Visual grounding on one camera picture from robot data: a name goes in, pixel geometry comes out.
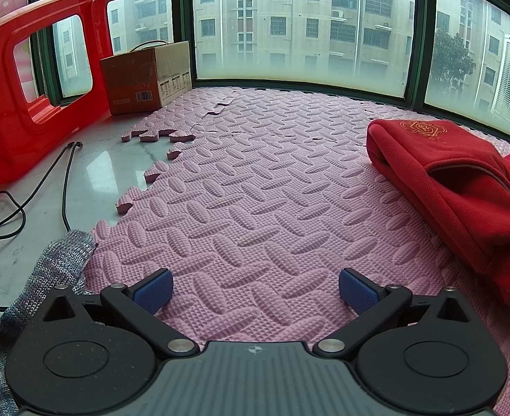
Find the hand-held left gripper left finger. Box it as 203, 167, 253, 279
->
40, 268, 200, 358

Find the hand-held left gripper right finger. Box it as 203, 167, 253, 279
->
311, 268, 472, 360

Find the grey knit garment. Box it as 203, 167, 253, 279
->
0, 229, 98, 416

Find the pink foam floor mat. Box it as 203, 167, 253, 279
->
84, 87, 510, 416

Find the brown cardboard box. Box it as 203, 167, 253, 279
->
100, 40, 193, 115

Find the red plastic stool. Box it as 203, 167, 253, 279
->
0, 0, 128, 187

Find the green tree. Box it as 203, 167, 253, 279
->
428, 28, 476, 96

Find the green framed window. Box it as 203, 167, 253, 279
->
27, 0, 510, 148

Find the apartment building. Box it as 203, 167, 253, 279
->
194, 0, 416, 79

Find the black cable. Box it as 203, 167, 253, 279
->
62, 141, 84, 231
0, 142, 76, 239

